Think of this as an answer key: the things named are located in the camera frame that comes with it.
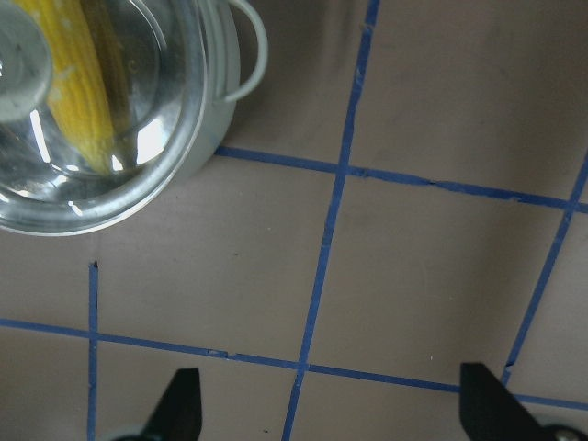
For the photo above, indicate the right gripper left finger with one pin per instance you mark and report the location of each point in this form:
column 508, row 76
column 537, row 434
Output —
column 178, row 415

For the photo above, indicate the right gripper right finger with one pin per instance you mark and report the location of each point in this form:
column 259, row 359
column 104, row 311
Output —
column 487, row 410

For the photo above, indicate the glass pot lid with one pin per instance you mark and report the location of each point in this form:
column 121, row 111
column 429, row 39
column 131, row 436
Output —
column 92, row 105

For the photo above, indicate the yellow corn cob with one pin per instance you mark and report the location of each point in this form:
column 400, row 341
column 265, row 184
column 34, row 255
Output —
column 89, row 94

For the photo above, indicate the pale green cooking pot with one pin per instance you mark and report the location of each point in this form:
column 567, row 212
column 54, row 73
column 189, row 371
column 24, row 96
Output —
column 216, row 92

